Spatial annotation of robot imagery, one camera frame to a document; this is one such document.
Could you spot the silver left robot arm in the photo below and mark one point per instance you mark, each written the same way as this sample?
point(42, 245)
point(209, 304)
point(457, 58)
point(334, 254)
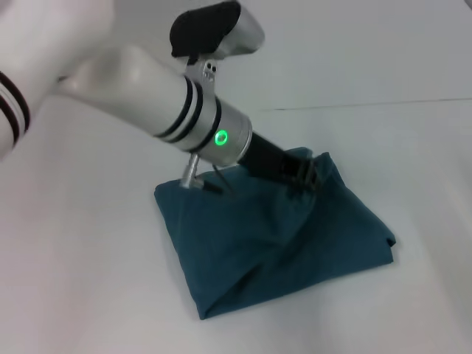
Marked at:
point(129, 92)

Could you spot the left wrist camera housing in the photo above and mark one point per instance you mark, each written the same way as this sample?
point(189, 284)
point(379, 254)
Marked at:
point(217, 29)

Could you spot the teal blue shirt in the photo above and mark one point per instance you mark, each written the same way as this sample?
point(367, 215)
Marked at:
point(276, 239)

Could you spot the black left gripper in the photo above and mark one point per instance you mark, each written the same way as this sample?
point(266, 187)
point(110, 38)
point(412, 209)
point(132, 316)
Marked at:
point(265, 156)

